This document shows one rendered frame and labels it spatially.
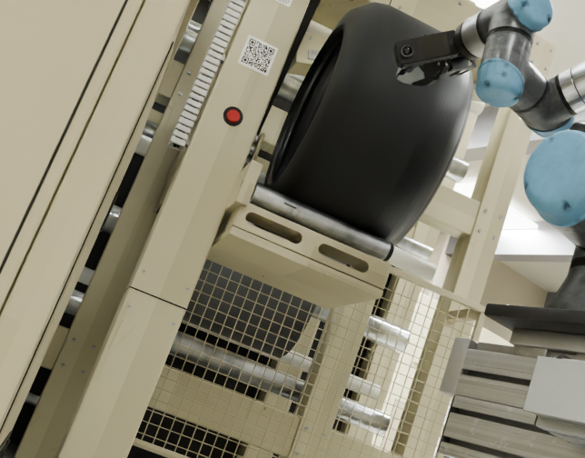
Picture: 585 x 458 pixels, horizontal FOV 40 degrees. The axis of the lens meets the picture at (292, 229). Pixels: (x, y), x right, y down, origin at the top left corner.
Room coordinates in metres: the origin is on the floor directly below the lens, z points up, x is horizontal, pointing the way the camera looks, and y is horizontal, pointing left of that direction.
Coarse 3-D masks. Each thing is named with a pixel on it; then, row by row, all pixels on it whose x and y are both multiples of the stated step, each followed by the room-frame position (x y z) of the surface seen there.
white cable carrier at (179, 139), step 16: (240, 0) 1.71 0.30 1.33; (224, 16) 1.70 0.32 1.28; (224, 32) 1.71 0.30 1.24; (224, 48) 1.71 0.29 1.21; (208, 64) 1.70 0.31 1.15; (208, 80) 1.71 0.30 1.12; (192, 96) 1.70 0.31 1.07; (192, 112) 1.71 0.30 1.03; (176, 128) 1.71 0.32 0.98; (176, 144) 1.74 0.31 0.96
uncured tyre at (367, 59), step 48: (336, 48) 1.94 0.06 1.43; (384, 48) 1.56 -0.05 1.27; (336, 96) 1.58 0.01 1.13; (384, 96) 1.56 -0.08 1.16; (432, 96) 1.58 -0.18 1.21; (288, 144) 2.09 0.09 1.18; (336, 144) 1.59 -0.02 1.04; (384, 144) 1.59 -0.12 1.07; (432, 144) 1.59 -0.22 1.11; (288, 192) 1.73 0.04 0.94; (336, 192) 1.66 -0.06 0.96; (384, 192) 1.65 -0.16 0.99; (432, 192) 1.67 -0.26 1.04
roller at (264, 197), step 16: (256, 192) 1.66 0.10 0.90; (272, 192) 1.67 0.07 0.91; (272, 208) 1.68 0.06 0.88; (288, 208) 1.68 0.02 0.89; (304, 208) 1.68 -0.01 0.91; (304, 224) 1.70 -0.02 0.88; (320, 224) 1.69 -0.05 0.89; (336, 224) 1.70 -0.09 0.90; (336, 240) 1.72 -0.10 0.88; (352, 240) 1.71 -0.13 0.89; (368, 240) 1.71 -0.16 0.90; (384, 240) 1.73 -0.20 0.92; (384, 256) 1.73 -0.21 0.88
